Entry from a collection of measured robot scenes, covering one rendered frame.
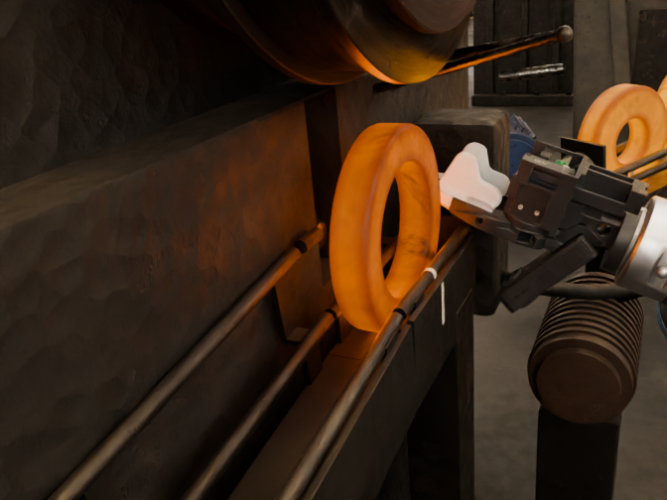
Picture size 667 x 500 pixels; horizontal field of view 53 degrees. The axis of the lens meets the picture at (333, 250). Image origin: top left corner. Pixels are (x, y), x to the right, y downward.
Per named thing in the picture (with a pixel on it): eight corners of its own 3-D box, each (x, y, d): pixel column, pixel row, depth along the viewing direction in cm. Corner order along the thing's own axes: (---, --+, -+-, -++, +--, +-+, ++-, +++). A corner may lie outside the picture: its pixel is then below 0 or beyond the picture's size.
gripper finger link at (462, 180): (428, 132, 68) (517, 163, 65) (413, 185, 71) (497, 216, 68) (418, 139, 65) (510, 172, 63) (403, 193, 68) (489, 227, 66)
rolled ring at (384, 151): (439, 101, 63) (406, 101, 64) (357, 156, 48) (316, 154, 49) (444, 281, 70) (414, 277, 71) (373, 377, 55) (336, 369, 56)
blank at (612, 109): (573, 99, 91) (593, 102, 88) (650, 70, 97) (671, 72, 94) (576, 204, 98) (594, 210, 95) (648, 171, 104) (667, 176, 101)
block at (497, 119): (410, 310, 85) (401, 121, 76) (430, 283, 92) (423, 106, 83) (494, 321, 81) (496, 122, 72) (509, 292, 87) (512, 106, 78)
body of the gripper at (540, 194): (530, 136, 67) (653, 178, 64) (502, 211, 72) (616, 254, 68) (514, 157, 61) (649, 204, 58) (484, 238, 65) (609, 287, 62)
